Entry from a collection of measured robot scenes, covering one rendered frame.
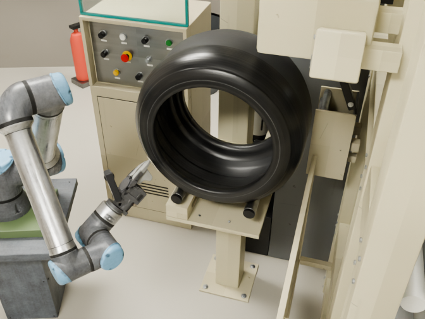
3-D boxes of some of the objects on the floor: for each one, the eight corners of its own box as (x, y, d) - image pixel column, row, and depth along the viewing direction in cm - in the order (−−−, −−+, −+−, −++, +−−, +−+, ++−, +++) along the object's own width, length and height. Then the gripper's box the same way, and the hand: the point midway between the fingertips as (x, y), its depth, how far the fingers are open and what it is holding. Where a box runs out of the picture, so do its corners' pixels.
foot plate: (213, 254, 280) (213, 252, 278) (258, 265, 274) (258, 262, 272) (198, 290, 259) (198, 288, 257) (247, 302, 253) (248, 300, 251)
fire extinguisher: (99, 76, 460) (91, 19, 427) (95, 88, 441) (86, 29, 408) (73, 76, 459) (63, 19, 426) (69, 88, 439) (58, 30, 406)
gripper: (121, 210, 182) (159, 168, 183) (126, 219, 173) (166, 175, 174) (104, 197, 178) (142, 154, 179) (108, 206, 170) (148, 160, 171)
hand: (146, 162), depth 175 cm, fingers closed
